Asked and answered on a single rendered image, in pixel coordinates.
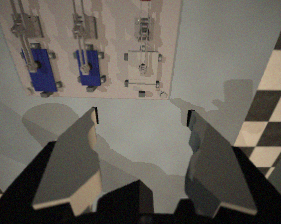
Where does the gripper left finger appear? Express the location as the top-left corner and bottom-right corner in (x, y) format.
(0, 107), (103, 224)

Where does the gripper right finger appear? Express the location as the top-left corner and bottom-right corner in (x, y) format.
(184, 110), (281, 224)

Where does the blue rectangular plate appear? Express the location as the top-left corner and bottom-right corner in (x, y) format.
(29, 49), (59, 92)

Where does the blue rectangular block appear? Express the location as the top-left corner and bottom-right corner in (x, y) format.
(76, 50), (102, 86)

